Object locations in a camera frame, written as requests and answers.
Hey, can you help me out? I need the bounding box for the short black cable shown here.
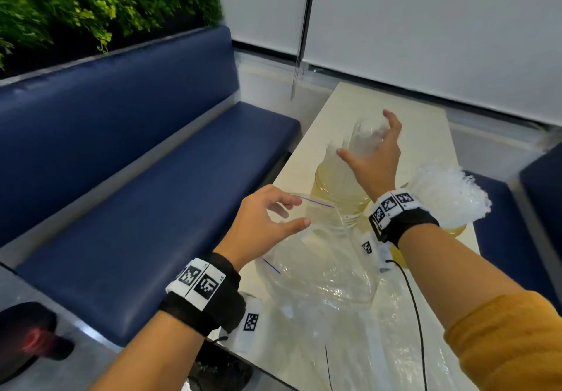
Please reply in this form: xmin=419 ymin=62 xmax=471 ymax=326
xmin=324 ymin=345 xmax=334 ymax=391

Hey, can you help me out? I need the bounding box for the black device with red light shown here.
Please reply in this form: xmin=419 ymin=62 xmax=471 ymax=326
xmin=0 ymin=301 xmax=76 ymax=385

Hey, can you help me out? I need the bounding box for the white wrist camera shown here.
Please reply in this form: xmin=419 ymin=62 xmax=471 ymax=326
xmin=227 ymin=293 xmax=264 ymax=353
xmin=360 ymin=238 xmax=394 ymax=274

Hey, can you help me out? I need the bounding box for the bundle of clear straws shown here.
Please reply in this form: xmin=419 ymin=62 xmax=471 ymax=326
xmin=323 ymin=115 xmax=392 ymax=205

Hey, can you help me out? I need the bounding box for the clear blind pull wand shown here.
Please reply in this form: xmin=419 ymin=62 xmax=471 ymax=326
xmin=290 ymin=0 xmax=319 ymax=101

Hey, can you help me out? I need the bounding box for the wide white roller blind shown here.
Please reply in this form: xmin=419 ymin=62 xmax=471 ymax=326
xmin=302 ymin=0 xmax=562 ymax=126

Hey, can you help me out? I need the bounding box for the clear zip bag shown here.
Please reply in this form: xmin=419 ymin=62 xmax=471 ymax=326
xmin=254 ymin=193 xmax=381 ymax=306

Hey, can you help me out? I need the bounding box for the person's left hand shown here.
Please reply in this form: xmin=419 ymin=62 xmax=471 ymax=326
xmin=225 ymin=184 xmax=311 ymax=272

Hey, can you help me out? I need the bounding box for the black wristband with markers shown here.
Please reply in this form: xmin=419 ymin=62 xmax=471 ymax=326
xmin=368 ymin=189 xmax=440 ymax=247
xmin=158 ymin=252 xmax=247 ymax=338

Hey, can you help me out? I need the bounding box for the blue bench backrest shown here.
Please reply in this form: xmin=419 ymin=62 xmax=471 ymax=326
xmin=0 ymin=25 xmax=241 ymax=247

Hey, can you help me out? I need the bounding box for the black right wristband with markers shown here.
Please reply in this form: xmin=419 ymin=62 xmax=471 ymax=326
xmin=368 ymin=189 xmax=440 ymax=247

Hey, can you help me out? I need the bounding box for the long black cable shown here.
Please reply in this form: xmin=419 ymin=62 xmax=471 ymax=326
xmin=388 ymin=259 xmax=429 ymax=391

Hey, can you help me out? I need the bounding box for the person's right hand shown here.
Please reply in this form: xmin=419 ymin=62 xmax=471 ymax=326
xmin=336 ymin=109 xmax=403 ymax=203

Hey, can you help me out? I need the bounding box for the blue bench seat cushion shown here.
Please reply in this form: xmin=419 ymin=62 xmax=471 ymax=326
xmin=15 ymin=100 xmax=302 ymax=348

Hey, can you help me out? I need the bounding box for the black left wristband with markers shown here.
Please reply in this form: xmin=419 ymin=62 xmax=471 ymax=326
xmin=158 ymin=252 xmax=247 ymax=338

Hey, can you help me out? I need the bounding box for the glass jar with yellow liquid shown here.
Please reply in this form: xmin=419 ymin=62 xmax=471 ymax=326
xmin=388 ymin=182 xmax=467 ymax=269
xmin=310 ymin=158 xmax=375 ymax=230

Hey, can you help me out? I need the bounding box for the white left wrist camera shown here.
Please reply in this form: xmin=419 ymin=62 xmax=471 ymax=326
xmin=227 ymin=293 xmax=264 ymax=353

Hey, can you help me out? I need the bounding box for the person's right forearm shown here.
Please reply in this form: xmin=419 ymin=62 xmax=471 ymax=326
xmin=397 ymin=223 xmax=526 ymax=331

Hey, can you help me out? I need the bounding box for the person's left forearm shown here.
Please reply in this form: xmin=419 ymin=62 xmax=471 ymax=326
xmin=88 ymin=311 xmax=208 ymax=391

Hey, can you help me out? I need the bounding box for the standing bunch of clear straws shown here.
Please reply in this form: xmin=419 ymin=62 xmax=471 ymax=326
xmin=405 ymin=164 xmax=493 ymax=230

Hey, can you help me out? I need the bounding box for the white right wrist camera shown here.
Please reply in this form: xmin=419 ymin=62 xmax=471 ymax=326
xmin=360 ymin=238 xmax=394 ymax=274

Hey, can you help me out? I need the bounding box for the mustard yellow sleeve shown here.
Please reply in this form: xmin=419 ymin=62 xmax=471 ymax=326
xmin=444 ymin=290 xmax=562 ymax=391

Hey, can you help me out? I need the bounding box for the small blue seat cushion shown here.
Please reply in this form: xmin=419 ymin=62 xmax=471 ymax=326
xmin=465 ymin=170 xmax=562 ymax=314

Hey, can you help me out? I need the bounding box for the small blue seat backrest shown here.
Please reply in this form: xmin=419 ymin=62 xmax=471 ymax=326
xmin=520 ymin=142 xmax=562 ymax=260

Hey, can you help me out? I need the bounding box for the pile of clear plastic bags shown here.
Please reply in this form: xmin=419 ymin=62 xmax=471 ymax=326
xmin=263 ymin=268 xmax=480 ymax=391

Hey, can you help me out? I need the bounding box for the green plant hedge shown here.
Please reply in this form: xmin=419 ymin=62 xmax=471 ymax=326
xmin=0 ymin=0 xmax=224 ymax=72

